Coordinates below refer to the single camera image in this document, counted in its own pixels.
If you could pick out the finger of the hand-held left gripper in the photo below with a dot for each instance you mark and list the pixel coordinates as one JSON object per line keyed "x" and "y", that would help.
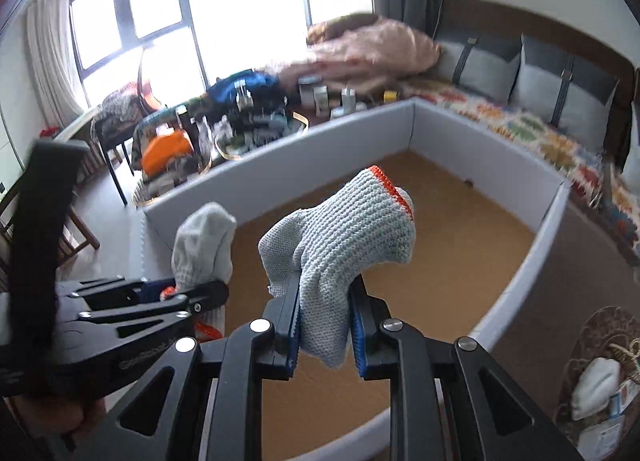
{"x": 200, "y": 297}
{"x": 125, "y": 291}

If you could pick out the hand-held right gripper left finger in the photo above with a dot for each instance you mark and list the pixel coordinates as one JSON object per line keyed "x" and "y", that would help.
{"x": 296, "y": 336}

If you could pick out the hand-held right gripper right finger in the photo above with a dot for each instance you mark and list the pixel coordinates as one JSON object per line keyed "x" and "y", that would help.
{"x": 357, "y": 341}

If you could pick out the white knit glove orange cuff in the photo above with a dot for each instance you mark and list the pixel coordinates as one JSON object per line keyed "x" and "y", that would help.
{"x": 205, "y": 246}

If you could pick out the grey knit glove orange cuff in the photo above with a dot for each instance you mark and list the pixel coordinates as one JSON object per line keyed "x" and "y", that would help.
{"x": 340, "y": 241}

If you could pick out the yellow small container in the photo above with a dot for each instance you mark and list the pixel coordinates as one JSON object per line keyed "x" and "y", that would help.
{"x": 390, "y": 96}

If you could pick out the person's left hand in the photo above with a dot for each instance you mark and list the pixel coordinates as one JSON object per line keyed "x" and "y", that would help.
{"x": 82, "y": 418}

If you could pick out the dark chair with patterned cloth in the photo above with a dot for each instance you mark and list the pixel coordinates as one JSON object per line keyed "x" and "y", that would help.
{"x": 117, "y": 116}

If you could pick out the orange packet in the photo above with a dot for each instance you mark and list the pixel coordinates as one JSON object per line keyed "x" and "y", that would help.
{"x": 167, "y": 153}

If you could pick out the glass table gold rim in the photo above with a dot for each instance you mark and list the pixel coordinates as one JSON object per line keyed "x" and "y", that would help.
{"x": 220, "y": 153}

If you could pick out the white sheer curtain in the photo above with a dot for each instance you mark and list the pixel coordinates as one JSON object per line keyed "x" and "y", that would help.
{"x": 52, "y": 51}

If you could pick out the blue bag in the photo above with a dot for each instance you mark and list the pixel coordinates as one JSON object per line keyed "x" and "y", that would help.
{"x": 240, "y": 86}

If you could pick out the grey lidded jar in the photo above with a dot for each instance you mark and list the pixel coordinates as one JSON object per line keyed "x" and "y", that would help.
{"x": 311, "y": 93}

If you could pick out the round brown patterned mat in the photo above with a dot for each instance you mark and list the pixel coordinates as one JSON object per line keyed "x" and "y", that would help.
{"x": 595, "y": 336}

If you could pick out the white bottle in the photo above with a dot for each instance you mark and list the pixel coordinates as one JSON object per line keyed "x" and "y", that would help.
{"x": 348, "y": 100}

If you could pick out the plain white knit glove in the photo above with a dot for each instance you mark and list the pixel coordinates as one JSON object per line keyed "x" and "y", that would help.
{"x": 595, "y": 388}

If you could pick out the white packet blue stripe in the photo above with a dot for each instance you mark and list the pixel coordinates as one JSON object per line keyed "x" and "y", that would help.
{"x": 600, "y": 436}

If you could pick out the woven straw ornament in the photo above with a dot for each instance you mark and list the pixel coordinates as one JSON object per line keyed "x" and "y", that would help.
{"x": 627, "y": 358}

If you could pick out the colourful flower printed blanket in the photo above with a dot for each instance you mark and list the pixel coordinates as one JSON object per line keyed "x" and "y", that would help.
{"x": 535, "y": 133}

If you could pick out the window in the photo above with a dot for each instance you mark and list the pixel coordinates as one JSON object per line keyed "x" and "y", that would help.
{"x": 225, "y": 1}

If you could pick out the pink quilt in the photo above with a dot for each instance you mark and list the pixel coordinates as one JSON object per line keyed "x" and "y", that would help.
{"x": 370, "y": 53}

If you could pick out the grey two-tone sofa cushion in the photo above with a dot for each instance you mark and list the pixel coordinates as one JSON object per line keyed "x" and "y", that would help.
{"x": 480, "y": 68}
{"x": 632, "y": 146}
{"x": 565, "y": 96}

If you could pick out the grey sofa cushions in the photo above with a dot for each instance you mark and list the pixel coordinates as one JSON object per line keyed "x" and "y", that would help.
{"x": 500, "y": 16}

